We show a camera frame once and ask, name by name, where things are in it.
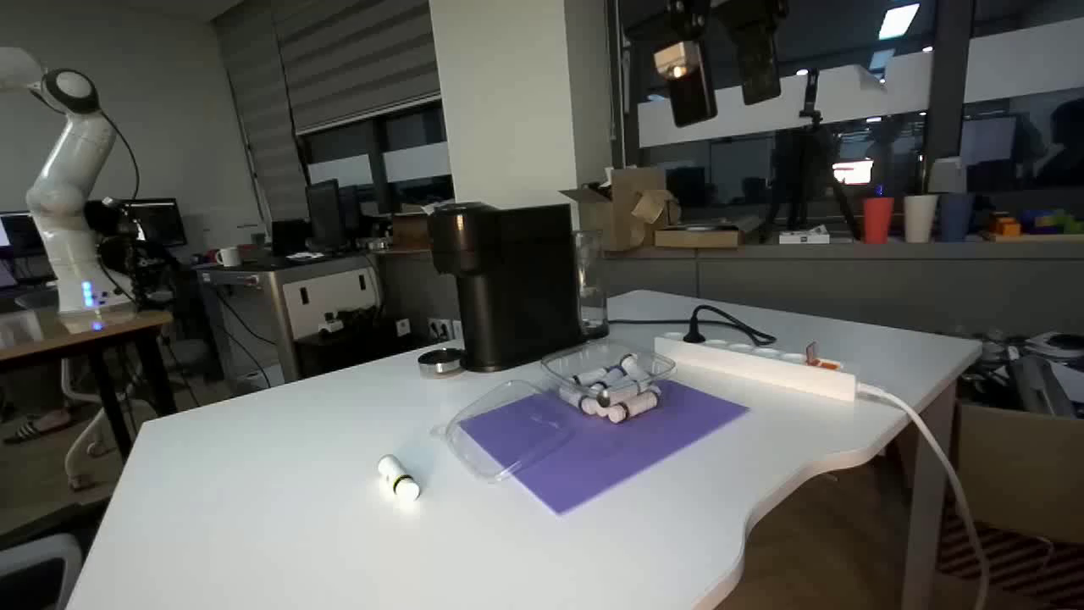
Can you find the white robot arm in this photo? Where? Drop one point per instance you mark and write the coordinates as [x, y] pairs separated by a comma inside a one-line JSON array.
[[67, 170]]

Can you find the black coffee machine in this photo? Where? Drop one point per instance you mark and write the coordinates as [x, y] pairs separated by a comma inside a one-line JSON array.
[[512, 282]]

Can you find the round black drip tray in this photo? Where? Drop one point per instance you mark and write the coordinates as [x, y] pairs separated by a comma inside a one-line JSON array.
[[441, 360]]

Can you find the clear plastic container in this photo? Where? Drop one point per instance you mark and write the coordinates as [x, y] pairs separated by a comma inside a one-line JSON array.
[[494, 425], [648, 363]]

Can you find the open cardboard box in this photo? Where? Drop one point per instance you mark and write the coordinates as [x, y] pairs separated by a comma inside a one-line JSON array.
[[626, 209]]

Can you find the purple mat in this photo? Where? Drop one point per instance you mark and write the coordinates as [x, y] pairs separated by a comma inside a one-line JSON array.
[[630, 445]]

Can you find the flat cardboard box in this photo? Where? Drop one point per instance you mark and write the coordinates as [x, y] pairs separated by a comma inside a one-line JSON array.
[[696, 240]]

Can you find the white power strip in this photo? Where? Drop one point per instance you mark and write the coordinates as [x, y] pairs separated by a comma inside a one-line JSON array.
[[755, 363]]

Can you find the black computer monitor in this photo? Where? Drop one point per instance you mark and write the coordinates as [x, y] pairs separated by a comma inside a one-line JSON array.
[[325, 216]]

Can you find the silver metal cabinet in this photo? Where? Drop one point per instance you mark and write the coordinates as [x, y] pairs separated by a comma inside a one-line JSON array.
[[306, 310]]

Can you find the hanging black lamp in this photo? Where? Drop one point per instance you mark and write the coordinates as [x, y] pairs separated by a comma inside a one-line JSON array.
[[684, 81]]

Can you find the grey window blind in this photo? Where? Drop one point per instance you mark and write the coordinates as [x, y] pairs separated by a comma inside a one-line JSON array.
[[341, 62]]

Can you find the red cup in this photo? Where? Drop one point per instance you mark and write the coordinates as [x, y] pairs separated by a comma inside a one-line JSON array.
[[879, 218]]

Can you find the blue cup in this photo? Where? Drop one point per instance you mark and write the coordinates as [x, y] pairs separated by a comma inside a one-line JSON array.
[[957, 218]]

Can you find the wooden side table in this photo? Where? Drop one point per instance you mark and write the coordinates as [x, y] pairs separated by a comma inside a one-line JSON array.
[[86, 341]]

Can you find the white chair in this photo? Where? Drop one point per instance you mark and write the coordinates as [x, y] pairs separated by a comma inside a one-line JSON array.
[[35, 569]]

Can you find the black hanging camera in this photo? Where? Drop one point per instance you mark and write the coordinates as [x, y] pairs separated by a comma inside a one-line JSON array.
[[752, 52]]

